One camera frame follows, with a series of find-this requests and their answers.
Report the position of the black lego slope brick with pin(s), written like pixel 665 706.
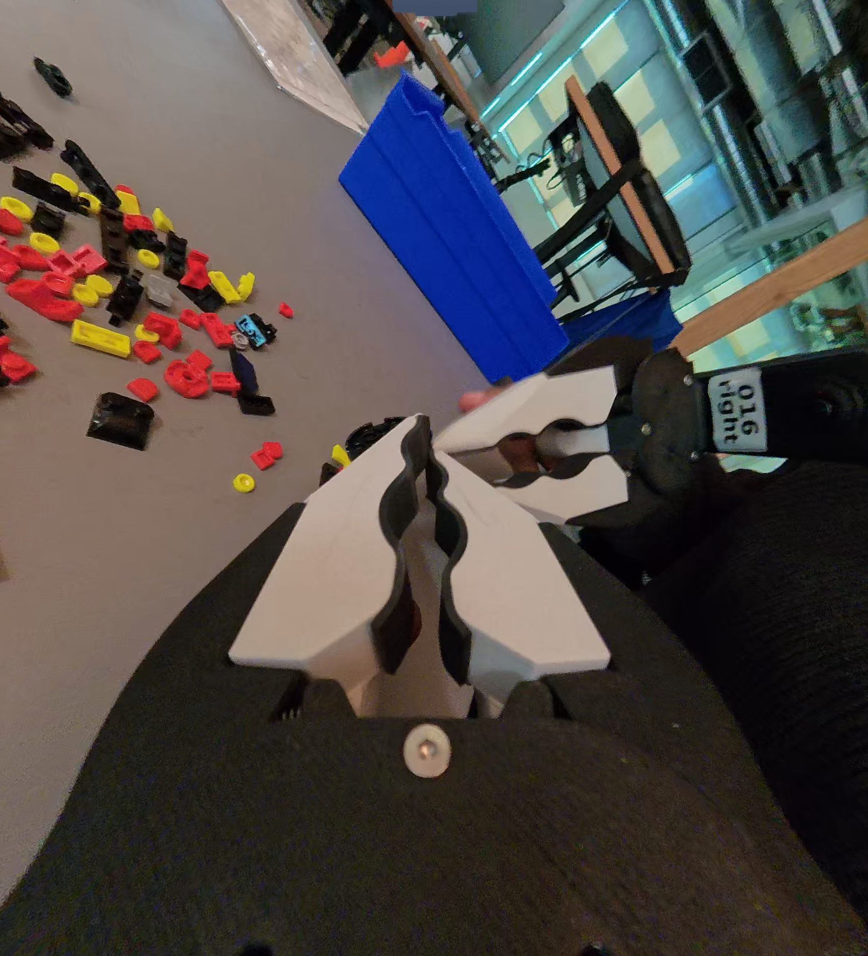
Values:
pixel 121 422

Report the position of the wooden desk with black legs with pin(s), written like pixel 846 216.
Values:
pixel 628 187

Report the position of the dark monitor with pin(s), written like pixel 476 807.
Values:
pixel 516 37

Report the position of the yellow round lego tile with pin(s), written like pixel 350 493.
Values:
pixel 244 483

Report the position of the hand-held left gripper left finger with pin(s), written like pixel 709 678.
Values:
pixel 314 590

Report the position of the small black lego clip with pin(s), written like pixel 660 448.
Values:
pixel 53 77

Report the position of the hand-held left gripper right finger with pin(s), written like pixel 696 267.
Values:
pixel 531 597

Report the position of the orange object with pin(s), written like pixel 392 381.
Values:
pixel 393 56

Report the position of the black knit sweater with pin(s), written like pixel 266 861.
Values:
pixel 815 709

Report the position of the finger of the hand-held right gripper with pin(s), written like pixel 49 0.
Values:
pixel 553 396
pixel 583 493

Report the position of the red round lego plate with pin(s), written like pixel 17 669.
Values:
pixel 187 379

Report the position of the pile of loose lego pieces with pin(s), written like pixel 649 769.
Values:
pixel 68 261

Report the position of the wooden desk edge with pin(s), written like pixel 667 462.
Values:
pixel 800 273

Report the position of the yellow black lego assembly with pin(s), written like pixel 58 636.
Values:
pixel 374 437

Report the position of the person's right forearm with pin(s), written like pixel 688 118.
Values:
pixel 673 530

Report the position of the red square lego plate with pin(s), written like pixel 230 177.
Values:
pixel 260 458

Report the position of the blue plastic bin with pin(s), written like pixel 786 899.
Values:
pixel 449 239

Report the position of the glossy printed sheet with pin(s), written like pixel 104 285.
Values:
pixel 292 52

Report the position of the person's right hand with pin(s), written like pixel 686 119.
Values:
pixel 478 400

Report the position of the blue object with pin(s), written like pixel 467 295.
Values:
pixel 620 325

